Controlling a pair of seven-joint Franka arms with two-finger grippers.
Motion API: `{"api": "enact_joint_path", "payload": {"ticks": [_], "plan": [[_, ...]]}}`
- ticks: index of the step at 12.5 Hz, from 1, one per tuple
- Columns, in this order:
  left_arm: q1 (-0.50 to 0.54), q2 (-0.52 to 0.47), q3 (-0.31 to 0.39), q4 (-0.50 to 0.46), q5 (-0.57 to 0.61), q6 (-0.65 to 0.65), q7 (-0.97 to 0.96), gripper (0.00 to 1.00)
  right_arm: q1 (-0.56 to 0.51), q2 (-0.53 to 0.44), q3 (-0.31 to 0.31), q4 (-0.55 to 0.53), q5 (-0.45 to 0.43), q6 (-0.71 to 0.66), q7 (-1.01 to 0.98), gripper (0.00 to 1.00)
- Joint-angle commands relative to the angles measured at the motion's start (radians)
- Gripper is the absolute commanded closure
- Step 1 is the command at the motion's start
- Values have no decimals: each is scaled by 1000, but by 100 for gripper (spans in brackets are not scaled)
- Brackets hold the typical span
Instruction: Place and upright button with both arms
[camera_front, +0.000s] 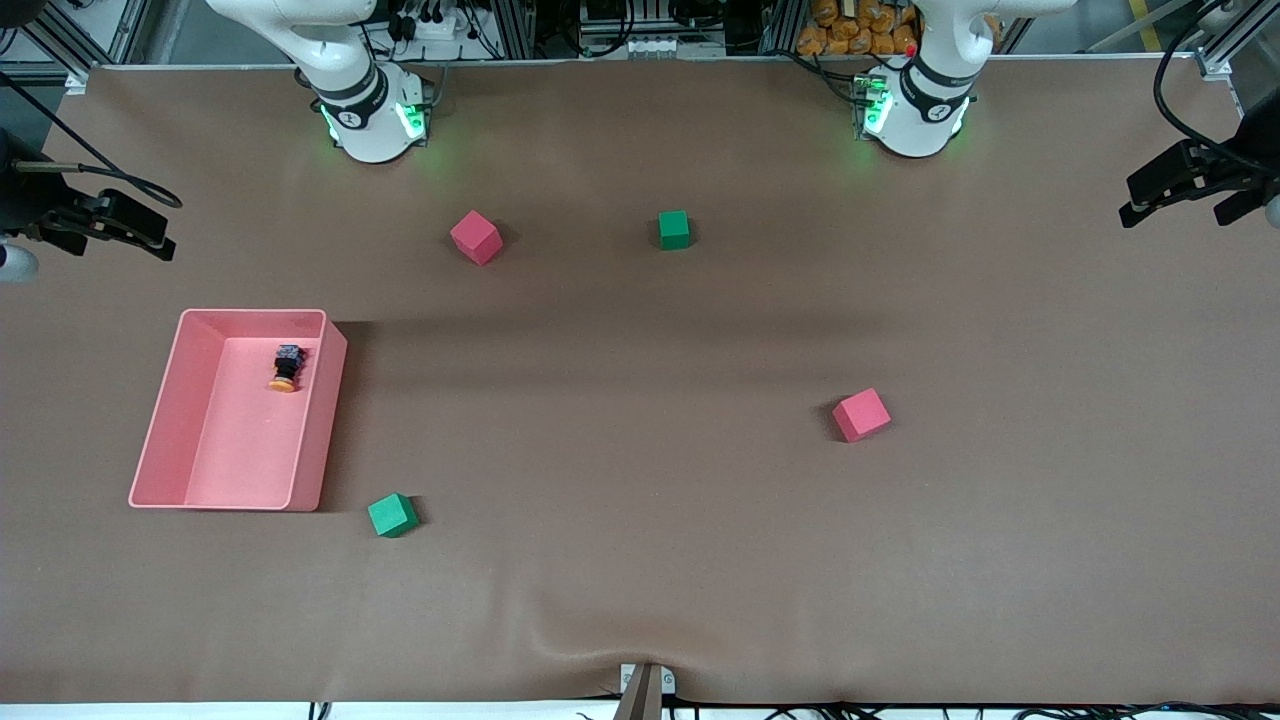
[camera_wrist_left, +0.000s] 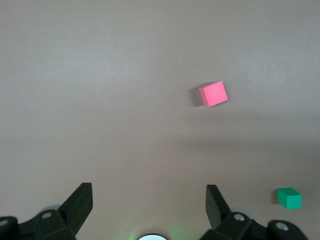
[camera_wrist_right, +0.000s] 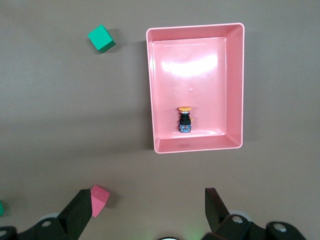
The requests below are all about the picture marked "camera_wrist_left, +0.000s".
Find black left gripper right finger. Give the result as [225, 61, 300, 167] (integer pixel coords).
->
[199, 184, 307, 240]

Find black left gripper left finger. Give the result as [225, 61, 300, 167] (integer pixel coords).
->
[0, 182, 94, 240]

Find green foam cube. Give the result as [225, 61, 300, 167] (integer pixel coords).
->
[277, 187, 303, 210]

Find red foam cube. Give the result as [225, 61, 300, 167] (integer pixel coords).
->
[198, 80, 229, 108]

